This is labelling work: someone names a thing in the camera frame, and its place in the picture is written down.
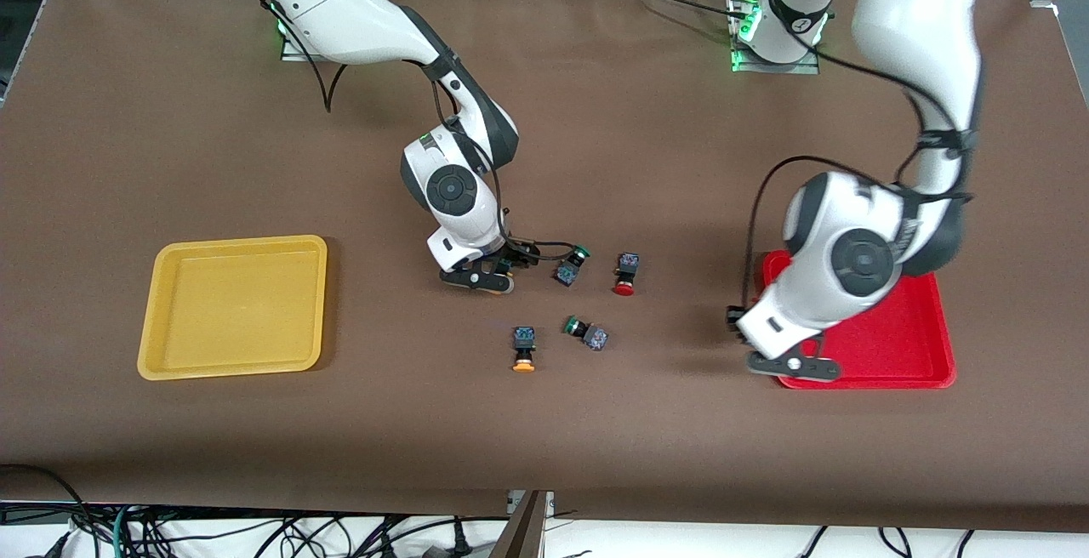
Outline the grey metal bracket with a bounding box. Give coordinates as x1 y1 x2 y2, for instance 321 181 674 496
507 490 556 518

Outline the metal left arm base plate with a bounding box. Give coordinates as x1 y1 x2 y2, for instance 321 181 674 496
729 0 821 75

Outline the yellow plastic tray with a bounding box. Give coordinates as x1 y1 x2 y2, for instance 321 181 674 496
137 235 328 381

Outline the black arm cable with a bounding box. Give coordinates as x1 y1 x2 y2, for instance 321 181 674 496
744 26 975 312
247 0 588 265

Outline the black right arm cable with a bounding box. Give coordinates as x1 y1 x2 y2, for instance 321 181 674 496
247 0 588 265

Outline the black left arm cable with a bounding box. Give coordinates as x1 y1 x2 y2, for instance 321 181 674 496
744 26 975 312

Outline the brown table cover sheet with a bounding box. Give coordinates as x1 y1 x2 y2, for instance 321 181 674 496
0 0 1089 533

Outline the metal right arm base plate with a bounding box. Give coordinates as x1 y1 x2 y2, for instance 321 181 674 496
281 20 328 63

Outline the green push button switch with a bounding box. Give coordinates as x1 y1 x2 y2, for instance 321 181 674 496
563 316 610 352
554 245 592 287

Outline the teal cable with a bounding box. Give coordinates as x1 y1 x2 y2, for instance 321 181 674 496
112 505 139 558

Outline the red plastic tray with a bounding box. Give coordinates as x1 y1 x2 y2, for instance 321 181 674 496
761 250 958 390

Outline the red push button switch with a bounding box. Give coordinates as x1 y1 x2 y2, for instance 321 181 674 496
611 252 641 297

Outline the dark brown slanted bar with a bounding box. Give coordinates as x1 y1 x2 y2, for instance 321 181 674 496
489 492 547 558

